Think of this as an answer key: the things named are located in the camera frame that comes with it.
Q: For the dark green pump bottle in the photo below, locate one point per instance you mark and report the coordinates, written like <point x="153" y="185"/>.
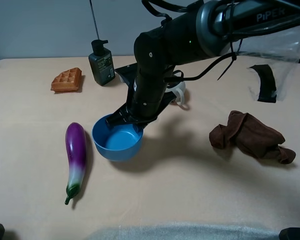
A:
<point x="101" y="62"/>

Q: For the orange toy waffle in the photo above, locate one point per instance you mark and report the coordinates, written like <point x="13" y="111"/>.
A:
<point x="67" y="81"/>

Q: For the cream ceramic teapot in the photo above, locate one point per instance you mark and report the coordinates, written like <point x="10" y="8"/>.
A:
<point x="179" y="90"/>

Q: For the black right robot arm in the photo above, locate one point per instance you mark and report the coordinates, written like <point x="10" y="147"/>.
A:
<point x="200" y="31"/>

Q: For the brown crumpled cloth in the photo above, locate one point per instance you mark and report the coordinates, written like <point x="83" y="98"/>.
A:
<point x="252" y="137"/>

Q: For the blue plastic bowl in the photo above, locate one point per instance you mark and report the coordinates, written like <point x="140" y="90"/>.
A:
<point x="118" y="144"/>

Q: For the purple toy eggplant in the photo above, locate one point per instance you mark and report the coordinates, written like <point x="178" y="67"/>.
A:
<point x="76" y="149"/>

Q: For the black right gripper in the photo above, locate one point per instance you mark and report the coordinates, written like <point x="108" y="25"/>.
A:
<point x="146" y="98"/>

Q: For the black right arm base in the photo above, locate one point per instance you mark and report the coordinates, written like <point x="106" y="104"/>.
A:
<point x="291" y="233"/>

